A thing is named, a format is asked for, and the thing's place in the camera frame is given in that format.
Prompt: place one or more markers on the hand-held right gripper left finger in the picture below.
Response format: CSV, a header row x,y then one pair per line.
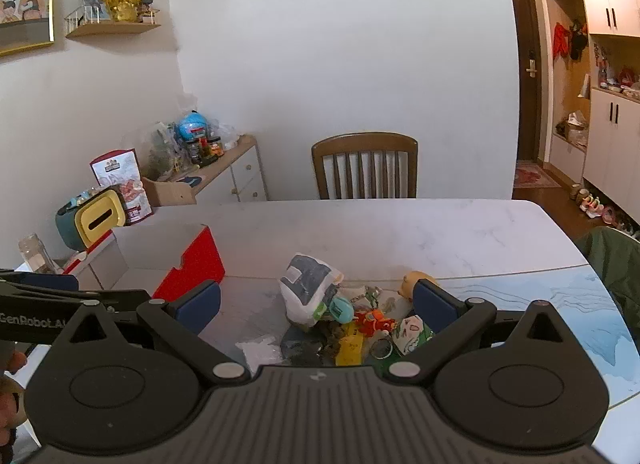
x,y
197,306

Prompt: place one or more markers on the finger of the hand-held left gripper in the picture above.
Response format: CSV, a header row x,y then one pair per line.
x,y
117,299
47,280

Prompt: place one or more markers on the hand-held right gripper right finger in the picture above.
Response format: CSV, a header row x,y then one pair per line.
x,y
435,306

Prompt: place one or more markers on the red cardboard box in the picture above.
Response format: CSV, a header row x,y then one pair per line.
x,y
190,269

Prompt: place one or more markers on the yellow snack packet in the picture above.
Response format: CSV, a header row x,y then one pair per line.
x,y
350,346

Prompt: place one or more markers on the white grey plastic bag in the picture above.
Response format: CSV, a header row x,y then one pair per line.
x,y
307,289

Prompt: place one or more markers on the dark plastic packet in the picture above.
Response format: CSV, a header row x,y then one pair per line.
x,y
302,346

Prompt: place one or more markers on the person's left hand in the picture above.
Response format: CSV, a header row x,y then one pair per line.
x,y
12,361

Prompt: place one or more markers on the glass jar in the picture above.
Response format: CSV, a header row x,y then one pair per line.
x,y
35,254

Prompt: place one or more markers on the green white packet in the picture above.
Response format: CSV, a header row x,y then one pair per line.
x,y
410,331

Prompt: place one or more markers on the yellow plush toy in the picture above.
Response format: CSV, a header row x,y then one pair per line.
x,y
411,280

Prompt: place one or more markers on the silver foil packet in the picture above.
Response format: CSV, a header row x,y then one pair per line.
x,y
372,296

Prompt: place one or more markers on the yellow green tissue box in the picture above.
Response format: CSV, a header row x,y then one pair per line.
x,y
95,216

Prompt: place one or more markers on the blue printed table mat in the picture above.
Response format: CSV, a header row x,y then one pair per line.
x,y
550,304

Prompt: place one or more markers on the brown cardboard box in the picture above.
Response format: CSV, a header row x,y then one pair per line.
x,y
170,191

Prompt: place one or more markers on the red white snack bag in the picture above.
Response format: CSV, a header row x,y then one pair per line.
x,y
125,179

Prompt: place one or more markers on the white wooden sideboard cabinet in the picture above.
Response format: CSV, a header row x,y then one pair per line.
x,y
245,169

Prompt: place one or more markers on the clear bag of plants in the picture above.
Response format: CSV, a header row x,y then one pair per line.
x,y
160,151

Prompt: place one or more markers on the orange label jar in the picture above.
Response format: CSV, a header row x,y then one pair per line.
x,y
215,146

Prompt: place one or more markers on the red patterned rug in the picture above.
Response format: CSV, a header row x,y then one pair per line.
x,y
535,177

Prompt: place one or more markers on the wooden chair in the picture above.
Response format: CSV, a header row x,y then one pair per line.
x,y
365,141

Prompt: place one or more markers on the blue globe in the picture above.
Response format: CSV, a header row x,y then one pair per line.
x,y
192,126

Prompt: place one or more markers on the green jacket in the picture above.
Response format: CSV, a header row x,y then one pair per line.
x,y
612,264

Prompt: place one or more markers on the row of shoes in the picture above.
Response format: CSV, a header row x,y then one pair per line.
x,y
597,206

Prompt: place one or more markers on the small figurine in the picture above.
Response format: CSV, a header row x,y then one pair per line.
x,y
148,9

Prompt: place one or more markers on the red hanging garment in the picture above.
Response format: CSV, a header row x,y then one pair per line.
x,y
560,41

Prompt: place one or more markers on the dark wooden door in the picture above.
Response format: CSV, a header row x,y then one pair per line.
x,y
524,19

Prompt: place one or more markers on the wooden wall shelf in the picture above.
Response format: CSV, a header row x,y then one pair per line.
x,y
112,27

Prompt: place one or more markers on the small photo frame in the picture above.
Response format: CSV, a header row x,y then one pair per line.
x,y
91,1

